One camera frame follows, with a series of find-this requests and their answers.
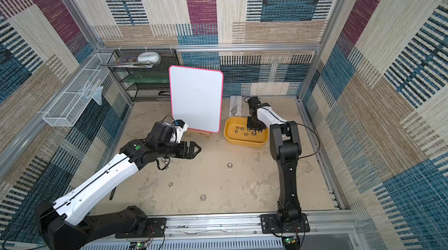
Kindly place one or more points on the black wire shelf rack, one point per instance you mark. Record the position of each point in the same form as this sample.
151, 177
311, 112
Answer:
145, 84

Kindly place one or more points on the aluminium front rail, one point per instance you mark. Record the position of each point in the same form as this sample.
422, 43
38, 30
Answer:
328, 230

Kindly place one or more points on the white printed packet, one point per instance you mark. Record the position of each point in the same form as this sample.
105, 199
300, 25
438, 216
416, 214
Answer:
235, 106

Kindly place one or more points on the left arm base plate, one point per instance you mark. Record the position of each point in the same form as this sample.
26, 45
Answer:
154, 225

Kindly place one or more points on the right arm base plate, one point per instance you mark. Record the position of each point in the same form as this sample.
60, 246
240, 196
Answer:
271, 224

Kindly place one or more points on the white wire wall basket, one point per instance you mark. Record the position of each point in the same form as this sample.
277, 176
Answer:
85, 87

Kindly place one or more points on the pink framed whiteboard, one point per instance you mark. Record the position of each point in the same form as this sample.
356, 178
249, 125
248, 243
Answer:
196, 97

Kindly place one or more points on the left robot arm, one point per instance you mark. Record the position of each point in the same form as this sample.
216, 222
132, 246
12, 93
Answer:
65, 224

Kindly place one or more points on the yellow plastic storage box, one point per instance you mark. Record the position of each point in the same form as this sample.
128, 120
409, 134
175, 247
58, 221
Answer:
238, 138

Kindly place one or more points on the white round device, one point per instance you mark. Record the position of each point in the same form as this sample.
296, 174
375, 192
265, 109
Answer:
149, 57

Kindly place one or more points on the magazine on shelf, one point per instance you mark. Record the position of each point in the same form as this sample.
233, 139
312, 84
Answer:
131, 62

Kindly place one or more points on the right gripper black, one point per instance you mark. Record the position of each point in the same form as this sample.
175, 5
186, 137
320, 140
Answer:
255, 122

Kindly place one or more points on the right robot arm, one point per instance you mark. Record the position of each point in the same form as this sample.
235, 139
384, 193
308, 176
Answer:
285, 147

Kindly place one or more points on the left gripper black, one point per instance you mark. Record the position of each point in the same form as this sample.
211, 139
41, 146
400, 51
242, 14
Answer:
191, 154

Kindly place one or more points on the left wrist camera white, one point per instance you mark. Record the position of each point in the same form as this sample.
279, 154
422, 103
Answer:
179, 128

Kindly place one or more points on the wooden whiteboard stand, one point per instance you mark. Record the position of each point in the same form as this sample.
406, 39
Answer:
206, 134

